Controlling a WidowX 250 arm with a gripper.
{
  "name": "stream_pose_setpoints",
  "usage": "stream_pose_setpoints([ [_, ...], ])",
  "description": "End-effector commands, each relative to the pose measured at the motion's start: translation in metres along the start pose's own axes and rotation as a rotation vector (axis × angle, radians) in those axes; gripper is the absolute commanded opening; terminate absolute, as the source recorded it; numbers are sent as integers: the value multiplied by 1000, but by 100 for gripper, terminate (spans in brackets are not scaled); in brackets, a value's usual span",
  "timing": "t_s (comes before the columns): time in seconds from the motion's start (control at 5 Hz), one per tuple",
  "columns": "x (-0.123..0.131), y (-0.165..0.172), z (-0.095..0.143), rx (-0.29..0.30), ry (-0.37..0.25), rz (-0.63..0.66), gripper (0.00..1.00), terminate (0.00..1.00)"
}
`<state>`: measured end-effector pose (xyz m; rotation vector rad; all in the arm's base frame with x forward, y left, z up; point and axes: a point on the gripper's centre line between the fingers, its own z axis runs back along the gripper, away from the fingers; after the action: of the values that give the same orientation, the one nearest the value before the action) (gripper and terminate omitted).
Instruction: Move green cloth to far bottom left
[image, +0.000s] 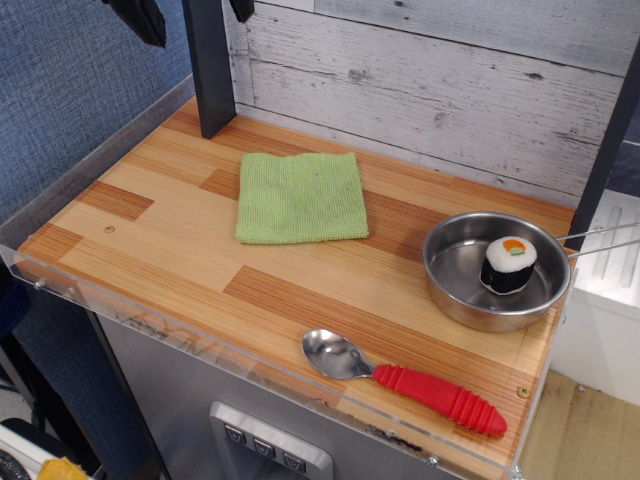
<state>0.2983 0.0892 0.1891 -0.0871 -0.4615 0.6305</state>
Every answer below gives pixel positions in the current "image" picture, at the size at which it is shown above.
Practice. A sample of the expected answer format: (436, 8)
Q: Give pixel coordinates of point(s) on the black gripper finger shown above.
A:
(243, 9)
(143, 17)

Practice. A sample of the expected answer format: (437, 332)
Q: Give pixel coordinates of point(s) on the green microfiber cloth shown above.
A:
(306, 198)

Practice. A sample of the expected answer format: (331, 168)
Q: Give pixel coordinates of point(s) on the clear acrylic front guard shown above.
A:
(247, 353)

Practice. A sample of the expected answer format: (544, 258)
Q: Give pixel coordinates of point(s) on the plush sushi roll toy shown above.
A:
(508, 265)

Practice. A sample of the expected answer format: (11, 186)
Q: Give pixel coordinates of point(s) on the silver button control panel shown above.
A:
(250, 448)

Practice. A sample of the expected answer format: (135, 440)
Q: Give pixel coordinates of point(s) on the white ridged block right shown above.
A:
(609, 264)

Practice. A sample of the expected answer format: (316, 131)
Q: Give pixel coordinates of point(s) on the yellow object bottom left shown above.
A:
(61, 469)

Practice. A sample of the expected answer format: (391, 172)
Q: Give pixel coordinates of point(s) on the dark grey left post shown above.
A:
(208, 48)

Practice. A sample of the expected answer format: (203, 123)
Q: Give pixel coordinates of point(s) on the dark grey post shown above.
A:
(208, 48)
(613, 138)

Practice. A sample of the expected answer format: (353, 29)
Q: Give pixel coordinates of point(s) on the spoon with red handle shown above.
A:
(337, 358)

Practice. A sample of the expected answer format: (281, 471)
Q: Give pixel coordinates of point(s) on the steel pan with wire handle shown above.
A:
(453, 255)

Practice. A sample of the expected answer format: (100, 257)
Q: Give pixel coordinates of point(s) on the dark grey right post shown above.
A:
(613, 138)

